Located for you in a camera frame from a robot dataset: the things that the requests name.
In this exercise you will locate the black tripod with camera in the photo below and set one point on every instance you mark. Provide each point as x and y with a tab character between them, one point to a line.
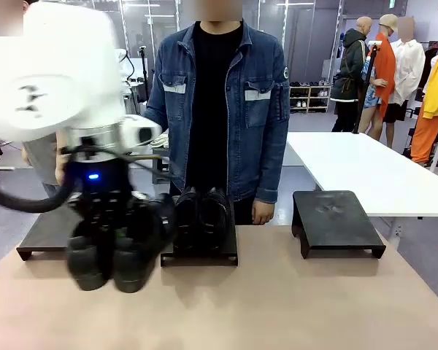
365	84

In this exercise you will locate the black camera pole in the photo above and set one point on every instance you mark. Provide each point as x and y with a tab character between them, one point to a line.
143	65

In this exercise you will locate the grey step stool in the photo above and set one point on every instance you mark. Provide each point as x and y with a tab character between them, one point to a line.
160	167

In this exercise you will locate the mannequin in orange cape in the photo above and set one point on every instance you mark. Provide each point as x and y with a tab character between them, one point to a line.
383	69

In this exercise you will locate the figure in white shirt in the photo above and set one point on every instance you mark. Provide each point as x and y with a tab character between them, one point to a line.
409	73

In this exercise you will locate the black metal shoe stand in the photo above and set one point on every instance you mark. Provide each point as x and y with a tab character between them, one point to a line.
336	222
204	257
40	237

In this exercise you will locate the person's left hand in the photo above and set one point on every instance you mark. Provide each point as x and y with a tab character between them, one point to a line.
263	212

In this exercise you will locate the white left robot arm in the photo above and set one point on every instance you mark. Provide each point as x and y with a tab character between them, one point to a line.
58	73

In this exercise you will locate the blue denim jacket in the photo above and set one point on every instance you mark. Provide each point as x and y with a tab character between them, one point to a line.
266	109

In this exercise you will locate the person's right forearm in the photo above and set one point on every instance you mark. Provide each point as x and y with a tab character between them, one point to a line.
157	116

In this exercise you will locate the person's left forearm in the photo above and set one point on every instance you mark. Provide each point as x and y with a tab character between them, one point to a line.
272	167

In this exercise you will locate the black leather buckle shoe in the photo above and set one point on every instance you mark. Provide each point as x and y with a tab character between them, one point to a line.
131	270
85	266

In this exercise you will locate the mannequin in dark green jacket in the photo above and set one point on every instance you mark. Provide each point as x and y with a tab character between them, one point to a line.
350	73

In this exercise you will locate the large white table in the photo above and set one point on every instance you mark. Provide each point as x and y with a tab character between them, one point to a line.
368	167

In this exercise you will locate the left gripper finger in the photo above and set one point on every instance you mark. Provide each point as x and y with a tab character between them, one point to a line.
119	218
95	215

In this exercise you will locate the black t-shirt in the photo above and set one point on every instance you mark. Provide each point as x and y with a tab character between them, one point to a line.
208	109

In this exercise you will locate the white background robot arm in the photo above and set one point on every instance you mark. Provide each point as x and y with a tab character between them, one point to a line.
126	65

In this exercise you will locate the wooden shoe rack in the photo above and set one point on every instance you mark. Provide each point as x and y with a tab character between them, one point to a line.
308	98

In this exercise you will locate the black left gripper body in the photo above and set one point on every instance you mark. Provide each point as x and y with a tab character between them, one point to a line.
98	178

